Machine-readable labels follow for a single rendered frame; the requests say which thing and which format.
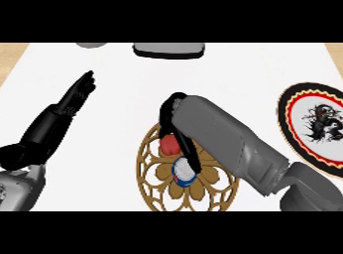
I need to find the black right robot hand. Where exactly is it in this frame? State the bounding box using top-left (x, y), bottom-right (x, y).
top-left (159, 92), bottom-right (204, 175)

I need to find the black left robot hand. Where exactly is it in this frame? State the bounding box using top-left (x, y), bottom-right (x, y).
top-left (0, 69), bottom-right (97, 172)

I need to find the red blue white can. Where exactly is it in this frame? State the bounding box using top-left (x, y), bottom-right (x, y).
top-left (159, 132), bottom-right (198, 189)

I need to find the gold openwork round placemat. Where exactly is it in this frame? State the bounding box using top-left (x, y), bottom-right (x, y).
top-left (135, 122), bottom-right (241, 212)

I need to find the black red dragon plate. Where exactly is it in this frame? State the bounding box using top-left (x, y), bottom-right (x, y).
top-left (277, 81), bottom-right (343, 181)

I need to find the grey black-rimmed appliance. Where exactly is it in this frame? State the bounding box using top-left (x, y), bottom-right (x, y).
top-left (132, 42), bottom-right (207, 61)

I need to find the grey round object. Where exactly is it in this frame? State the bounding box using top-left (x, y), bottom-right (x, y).
top-left (76, 42), bottom-right (108, 50)

